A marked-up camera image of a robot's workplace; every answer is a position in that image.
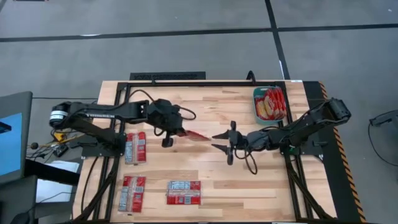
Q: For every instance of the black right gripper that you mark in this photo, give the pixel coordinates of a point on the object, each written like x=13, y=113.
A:
x=241, y=141

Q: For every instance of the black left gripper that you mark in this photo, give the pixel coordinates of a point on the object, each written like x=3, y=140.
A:
x=171, y=121

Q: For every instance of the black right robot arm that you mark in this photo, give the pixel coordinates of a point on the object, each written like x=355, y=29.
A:
x=298, y=132

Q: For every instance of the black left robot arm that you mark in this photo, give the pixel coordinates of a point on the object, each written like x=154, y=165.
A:
x=102, y=110

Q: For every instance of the teal plastic basket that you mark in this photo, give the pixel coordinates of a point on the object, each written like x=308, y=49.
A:
x=264, y=122

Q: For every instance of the black perforated panel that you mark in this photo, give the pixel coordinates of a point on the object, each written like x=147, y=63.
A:
x=168, y=76

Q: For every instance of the black hazard-striped mat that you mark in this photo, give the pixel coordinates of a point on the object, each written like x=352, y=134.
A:
x=339, y=186

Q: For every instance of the small black power adapter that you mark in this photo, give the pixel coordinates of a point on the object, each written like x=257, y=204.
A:
x=61, y=151

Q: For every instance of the white paper sheet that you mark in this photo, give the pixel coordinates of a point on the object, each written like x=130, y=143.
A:
x=54, y=191

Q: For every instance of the black round knob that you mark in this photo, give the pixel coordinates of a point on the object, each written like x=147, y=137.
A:
x=34, y=145

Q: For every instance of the grey monitor blue screen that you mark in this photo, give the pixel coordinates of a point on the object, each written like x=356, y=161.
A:
x=12, y=143

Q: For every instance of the black aluminium table frame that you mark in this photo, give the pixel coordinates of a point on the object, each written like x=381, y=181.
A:
x=202, y=84

